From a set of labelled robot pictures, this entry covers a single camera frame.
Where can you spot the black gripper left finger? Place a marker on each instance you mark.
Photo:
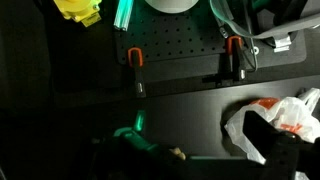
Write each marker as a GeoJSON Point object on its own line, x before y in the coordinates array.
{"type": "Point", "coordinates": [140, 120]}

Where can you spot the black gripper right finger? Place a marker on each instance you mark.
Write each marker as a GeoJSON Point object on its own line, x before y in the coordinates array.
{"type": "Point", "coordinates": [258, 131]}

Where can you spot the white plastic bag orange print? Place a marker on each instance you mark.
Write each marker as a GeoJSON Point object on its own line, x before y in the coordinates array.
{"type": "Point", "coordinates": [290, 113]}

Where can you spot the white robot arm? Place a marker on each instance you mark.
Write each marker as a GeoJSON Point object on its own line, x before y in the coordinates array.
{"type": "Point", "coordinates": [170, 5]}

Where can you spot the yellow emergency stop box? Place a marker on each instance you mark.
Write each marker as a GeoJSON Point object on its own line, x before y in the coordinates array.
{"type": "Point", "coordinates": [78, 10]}

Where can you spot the orange black clamp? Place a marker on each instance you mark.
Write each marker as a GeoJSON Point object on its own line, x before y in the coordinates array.
{"type": "Point", "coordinates": [135, 58]}
{"type": "Point", "coordinates": [235, 50]}

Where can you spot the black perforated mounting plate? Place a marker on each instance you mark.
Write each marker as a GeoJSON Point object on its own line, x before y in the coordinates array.
{"type": "Point", "coordinates": [173, 40]}

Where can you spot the aluminium extrusion bar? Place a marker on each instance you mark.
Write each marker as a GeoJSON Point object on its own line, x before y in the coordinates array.
{"type": "Point", "coordinates": [122, 15]}

